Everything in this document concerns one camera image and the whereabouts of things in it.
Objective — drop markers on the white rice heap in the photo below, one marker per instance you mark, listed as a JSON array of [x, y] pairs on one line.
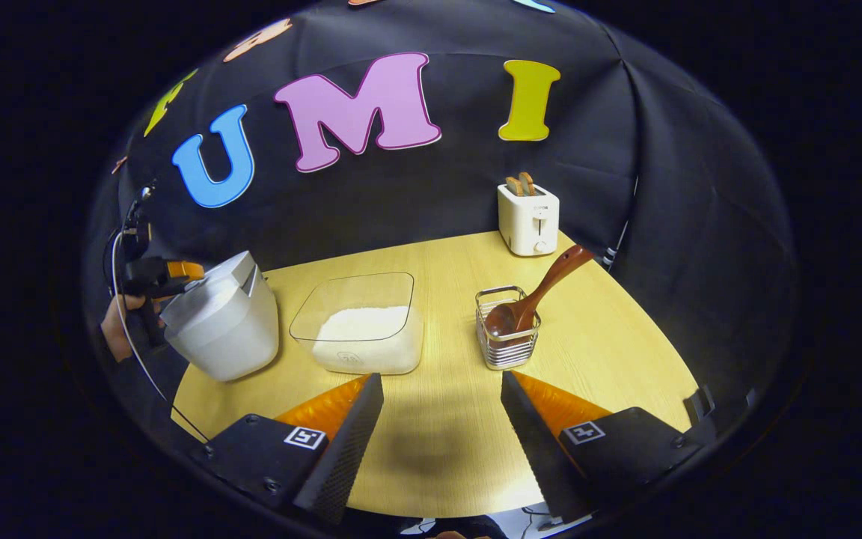
[[364, 333]]

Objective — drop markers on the brown toast slice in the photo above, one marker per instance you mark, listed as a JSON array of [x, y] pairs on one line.
[[527, 183], [514, 187]]

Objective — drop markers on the white rice cooker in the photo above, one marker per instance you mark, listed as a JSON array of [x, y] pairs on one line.
[[229, 329]]

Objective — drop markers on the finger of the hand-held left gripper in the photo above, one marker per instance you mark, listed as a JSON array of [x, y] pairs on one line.
[[185, 270]]

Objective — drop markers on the black backdrop cloth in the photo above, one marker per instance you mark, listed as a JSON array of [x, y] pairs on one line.
[[438, 195]]

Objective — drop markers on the clear plastic container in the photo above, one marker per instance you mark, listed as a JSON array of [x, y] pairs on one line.
[[356, 292]]

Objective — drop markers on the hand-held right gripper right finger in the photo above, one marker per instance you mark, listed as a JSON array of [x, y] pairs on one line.
[[539, 457]]

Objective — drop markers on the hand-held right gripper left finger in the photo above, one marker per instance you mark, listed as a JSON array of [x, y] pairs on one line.
[[345, 457]]

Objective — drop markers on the white toaster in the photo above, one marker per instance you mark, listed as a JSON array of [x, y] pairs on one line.
[[528, 224]]

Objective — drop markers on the brown wooden spoon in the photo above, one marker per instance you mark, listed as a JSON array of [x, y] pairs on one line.
[[551, 281]]

